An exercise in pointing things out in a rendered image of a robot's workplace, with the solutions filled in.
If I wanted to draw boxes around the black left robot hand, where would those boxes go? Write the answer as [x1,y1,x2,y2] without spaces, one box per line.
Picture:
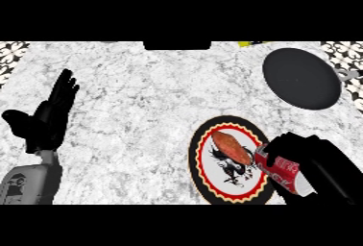
[0,68,81,155]

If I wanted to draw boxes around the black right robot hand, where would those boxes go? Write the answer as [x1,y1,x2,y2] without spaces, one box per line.
[263,131,363,206]

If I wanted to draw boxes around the red and white can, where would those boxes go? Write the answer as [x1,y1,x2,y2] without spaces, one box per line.
[254,143,317,197]

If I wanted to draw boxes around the black rimmed decorated plate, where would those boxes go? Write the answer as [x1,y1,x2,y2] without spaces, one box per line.
[187,115,276,206]

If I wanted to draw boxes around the dark grey pan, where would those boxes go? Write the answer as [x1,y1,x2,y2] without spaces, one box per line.
[261,47,360,111]

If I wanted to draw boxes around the brown sweet potato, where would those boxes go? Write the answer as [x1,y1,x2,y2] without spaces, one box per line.
[210,130,255,166]

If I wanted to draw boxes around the yellow green object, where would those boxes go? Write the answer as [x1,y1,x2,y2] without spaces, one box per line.
[236,40,273,48]

